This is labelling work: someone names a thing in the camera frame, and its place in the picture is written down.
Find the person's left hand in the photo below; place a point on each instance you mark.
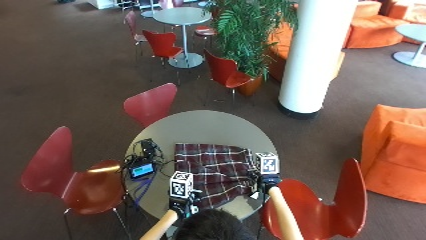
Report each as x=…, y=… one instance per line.
x=184, y=206

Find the person's right hand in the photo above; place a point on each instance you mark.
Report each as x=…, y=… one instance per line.
x=268, y=181

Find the dark red plaid cloth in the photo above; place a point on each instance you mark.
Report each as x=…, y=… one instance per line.
x=214, y=170

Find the white marker cube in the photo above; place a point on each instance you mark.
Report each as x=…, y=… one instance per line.
x=182, y=188
x=268, y=163

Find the black device with blue screen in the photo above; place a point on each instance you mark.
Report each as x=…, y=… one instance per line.
x=142, y=170

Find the red wooden chair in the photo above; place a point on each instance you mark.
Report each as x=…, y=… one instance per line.
x=321, y=208
x=206, y=31
x=151, y=104
x=162, y=44
x=224, y=71
x=67, y=181

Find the orange plant pot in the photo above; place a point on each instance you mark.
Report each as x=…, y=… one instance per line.
x=251, y=86

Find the large orange armchair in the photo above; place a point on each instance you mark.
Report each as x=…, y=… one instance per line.
x=395, y=155

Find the white round pillar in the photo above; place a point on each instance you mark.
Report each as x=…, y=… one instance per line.
x=317, y=53

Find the green potted palm plant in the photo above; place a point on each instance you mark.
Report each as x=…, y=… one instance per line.
x=248, y=31

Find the orange upholstered pouf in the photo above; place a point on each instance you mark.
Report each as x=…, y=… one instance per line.
x=375, y=31

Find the pale red chair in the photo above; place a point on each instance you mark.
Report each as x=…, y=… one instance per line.
x=134, y=26

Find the orange upholstered sofa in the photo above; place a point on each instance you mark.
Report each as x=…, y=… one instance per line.
x=411, y=11

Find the round grey pedestal table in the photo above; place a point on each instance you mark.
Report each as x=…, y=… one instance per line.
x=413, y=35
x=183, y=16

